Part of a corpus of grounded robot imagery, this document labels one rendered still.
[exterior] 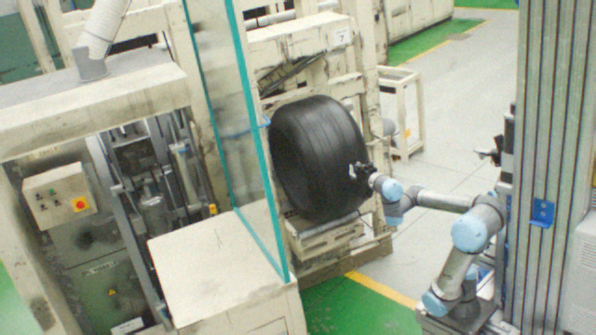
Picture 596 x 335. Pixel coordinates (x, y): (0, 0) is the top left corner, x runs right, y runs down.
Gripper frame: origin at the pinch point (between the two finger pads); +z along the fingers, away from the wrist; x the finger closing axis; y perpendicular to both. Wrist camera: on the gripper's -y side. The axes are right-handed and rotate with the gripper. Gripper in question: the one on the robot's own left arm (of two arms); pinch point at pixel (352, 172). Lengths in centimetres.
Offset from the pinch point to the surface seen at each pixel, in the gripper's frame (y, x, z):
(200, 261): 0, 76, -26
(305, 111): 27.0, 8.0, 20.1
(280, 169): -8, 17, 51
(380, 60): -54, -277, 442
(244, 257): -1, 62, -33
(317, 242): -36.0, 17.3, 17.0
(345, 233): -39.7, 0.2, 21.5
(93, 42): 77, 86, 41
